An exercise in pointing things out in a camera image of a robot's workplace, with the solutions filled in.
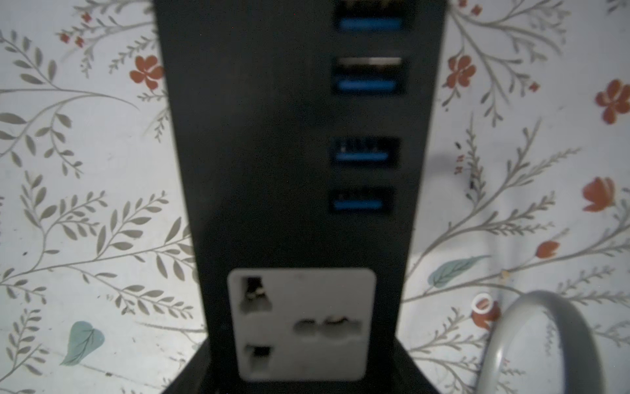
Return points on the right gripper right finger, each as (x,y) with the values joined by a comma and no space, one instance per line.
(407,377)

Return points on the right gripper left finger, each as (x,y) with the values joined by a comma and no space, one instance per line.
(196,377)

